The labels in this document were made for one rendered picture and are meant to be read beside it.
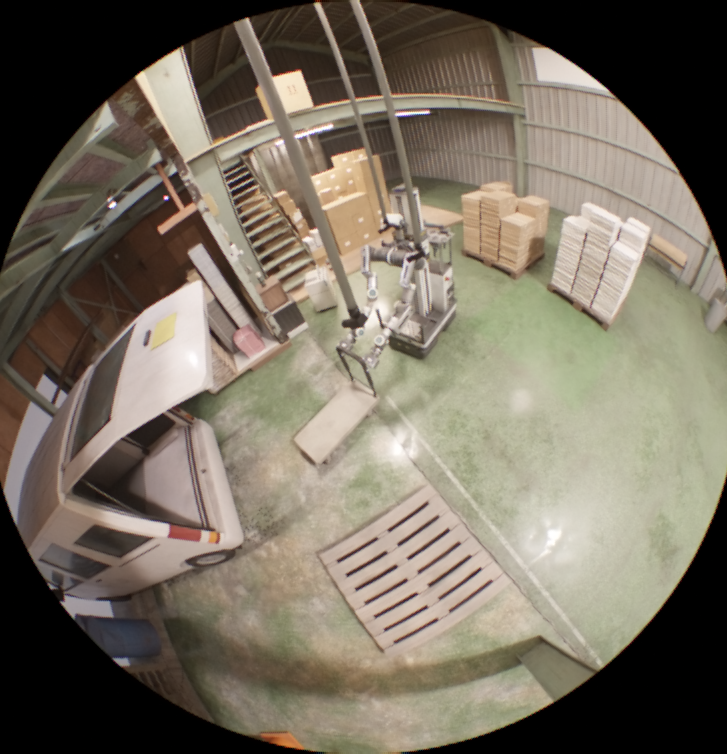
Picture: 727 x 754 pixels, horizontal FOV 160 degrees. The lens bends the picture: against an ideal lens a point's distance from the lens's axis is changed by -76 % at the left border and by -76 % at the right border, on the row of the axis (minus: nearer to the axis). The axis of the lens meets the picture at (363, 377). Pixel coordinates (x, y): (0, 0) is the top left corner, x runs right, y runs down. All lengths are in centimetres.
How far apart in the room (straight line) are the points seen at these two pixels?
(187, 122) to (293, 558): 502
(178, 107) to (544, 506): 579
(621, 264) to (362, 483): 375
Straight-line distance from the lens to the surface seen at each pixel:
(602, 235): 363
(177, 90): 427
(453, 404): 261
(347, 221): 517
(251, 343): 371
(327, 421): 251
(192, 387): 108
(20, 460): 593
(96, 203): 214
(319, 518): 249
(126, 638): 415
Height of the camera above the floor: 228
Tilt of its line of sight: 51 degrees down
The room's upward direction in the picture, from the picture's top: 23 degrees counter-clockwise
